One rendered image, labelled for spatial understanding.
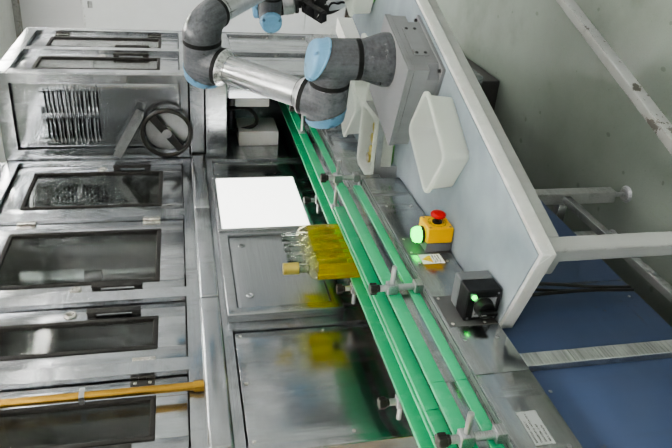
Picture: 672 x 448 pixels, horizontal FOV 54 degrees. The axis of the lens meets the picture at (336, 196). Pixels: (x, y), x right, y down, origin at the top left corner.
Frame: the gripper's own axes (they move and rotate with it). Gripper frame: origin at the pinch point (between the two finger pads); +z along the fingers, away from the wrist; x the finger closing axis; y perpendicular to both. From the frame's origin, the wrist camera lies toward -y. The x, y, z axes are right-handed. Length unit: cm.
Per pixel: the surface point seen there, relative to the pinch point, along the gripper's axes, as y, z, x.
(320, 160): -35, -18, 44
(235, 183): -26, -51, 59
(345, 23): 11.9, 0.5, 16.9
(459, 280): -131, 0, -5
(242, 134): 16, -47, 71
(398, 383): -142, -15, 17
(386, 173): -64, 0, 26
